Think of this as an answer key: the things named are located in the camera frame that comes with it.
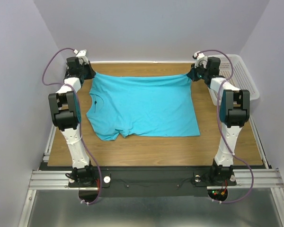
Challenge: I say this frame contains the turquoise t-shirt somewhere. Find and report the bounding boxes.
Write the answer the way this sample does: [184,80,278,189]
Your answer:
[86,73,200,141]

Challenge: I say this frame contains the aluminium frame rail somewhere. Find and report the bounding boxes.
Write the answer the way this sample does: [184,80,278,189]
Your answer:
[28,169,284,190]

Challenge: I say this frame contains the left aluminium side rail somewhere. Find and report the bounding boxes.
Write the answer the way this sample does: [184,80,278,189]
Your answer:
[42,122,66,164]

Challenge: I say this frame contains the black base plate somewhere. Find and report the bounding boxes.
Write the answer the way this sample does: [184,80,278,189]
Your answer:
[66,166,236,198]

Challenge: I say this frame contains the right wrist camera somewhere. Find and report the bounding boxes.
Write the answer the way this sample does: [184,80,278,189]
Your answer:
[193,51,208,68]

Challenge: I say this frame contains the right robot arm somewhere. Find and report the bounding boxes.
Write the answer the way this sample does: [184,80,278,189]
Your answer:
[186,52,250,184]

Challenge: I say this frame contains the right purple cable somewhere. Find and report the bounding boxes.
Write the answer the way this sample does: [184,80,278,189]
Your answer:
[194,49,253,204]

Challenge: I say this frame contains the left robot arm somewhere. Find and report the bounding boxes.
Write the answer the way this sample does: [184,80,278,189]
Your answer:
[48,53,96,187]

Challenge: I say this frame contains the white plastic basket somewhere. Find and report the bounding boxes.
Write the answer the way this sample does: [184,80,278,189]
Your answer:
[214,54,260,100]

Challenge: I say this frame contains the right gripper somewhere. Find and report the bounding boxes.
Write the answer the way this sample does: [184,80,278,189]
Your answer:
[186,61,209,82]

